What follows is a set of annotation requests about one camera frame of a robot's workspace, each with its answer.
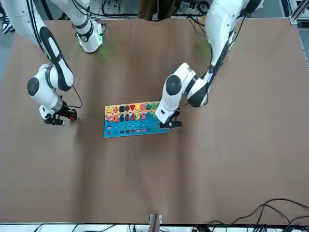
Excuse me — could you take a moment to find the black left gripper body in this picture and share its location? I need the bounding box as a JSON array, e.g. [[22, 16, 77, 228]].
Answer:
[[169, 108, 182, 121]]

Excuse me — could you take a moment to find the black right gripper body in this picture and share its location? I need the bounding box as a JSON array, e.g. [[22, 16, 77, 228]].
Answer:
[[56, 101, 72, 119]]

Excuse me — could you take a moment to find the blue wooden toy board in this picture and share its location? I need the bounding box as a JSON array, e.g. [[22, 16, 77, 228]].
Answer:
[[103, 101, 173, 139]]

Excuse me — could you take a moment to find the striped shoe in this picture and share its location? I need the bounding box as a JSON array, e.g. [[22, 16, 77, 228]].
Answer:
[[0, 13, 15, 34]]

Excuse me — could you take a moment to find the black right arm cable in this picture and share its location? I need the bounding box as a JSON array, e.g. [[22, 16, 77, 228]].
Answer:
[[24, 0, 83, 108]]

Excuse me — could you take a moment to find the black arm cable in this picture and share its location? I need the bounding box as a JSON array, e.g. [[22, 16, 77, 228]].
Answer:
[[188, 14, 244, 80], [24, 0, 83, 108]]

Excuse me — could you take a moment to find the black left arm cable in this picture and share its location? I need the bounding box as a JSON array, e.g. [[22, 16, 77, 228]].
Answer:
[[188, 14, 244, 80]]

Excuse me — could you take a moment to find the black floor cable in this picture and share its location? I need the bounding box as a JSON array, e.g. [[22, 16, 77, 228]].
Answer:
[[207, 198, 309, 227]]

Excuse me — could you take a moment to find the aluminium frame post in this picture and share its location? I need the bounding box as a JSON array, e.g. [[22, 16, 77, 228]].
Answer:
[[289, 0, 309, 25]]

